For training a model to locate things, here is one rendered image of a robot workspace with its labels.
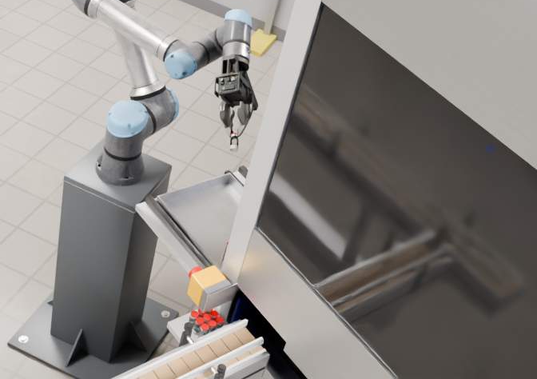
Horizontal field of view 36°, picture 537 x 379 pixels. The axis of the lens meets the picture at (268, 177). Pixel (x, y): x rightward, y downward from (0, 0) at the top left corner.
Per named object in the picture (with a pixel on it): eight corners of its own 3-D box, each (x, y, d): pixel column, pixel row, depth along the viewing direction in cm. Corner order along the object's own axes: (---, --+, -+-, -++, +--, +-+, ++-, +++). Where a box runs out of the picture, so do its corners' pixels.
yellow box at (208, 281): (225, 303, 202) (232, 283, 197) (202, 313, 198) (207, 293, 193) (208, 282, 206) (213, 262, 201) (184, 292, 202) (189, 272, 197)
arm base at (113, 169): (85, 173, 252) (89, 148, 245) (110, 148, 263) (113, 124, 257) (129, 192, 249) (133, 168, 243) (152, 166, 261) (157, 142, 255)
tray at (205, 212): (296, 254, 232) (299, 245, 230) (222, 285, 217) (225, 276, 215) (228, 181, 250) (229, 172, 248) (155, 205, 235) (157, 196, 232)
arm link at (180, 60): (52, -33, 225) (190, 57, 213) (79, -42, 233) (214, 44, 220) (47, 3, 232) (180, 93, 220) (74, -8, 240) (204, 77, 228)
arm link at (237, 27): (237, 26, 232) (258, 15, 226) (236, 60, 227) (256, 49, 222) (216, 15, 227) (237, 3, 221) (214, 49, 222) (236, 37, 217)
